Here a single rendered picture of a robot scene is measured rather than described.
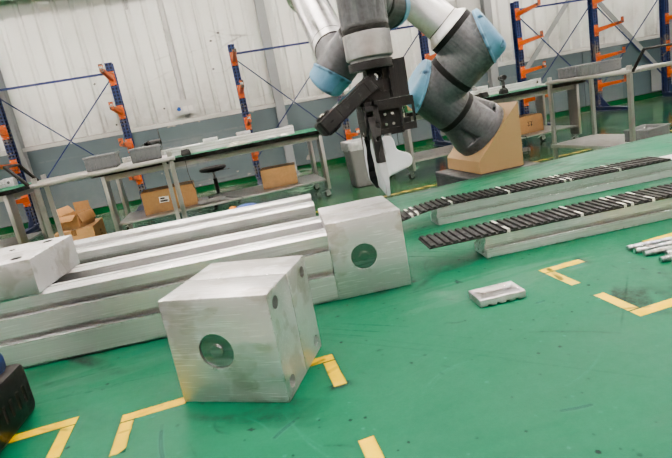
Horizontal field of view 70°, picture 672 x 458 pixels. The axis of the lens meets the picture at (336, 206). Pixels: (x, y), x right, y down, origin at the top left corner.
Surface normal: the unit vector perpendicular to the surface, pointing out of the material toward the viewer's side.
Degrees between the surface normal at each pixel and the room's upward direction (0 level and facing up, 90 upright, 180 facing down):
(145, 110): 90
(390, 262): 90
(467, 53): 102
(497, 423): 0
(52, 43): 90
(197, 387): 90
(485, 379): 0
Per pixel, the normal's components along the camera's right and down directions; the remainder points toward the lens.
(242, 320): -0.26, 0.25
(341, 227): 0.12, 0.18
